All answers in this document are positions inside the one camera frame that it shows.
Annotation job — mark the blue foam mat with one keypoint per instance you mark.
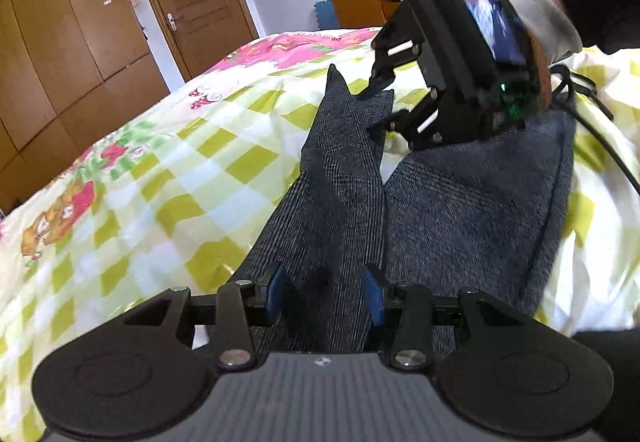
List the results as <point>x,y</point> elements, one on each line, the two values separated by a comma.
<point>325,14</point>

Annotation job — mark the wooden wardrobe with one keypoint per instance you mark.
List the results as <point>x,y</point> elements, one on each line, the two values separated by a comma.
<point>60,36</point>

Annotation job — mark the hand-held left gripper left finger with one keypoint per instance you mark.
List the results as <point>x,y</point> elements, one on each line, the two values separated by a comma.
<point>276,292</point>

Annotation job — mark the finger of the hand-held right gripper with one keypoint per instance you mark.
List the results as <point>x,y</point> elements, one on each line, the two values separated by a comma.
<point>387,64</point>
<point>417,126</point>

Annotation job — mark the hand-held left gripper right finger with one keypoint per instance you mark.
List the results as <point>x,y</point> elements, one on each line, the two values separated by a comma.
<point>372,294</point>

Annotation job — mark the dark grey checked pants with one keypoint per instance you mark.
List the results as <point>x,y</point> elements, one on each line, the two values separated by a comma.
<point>450,207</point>

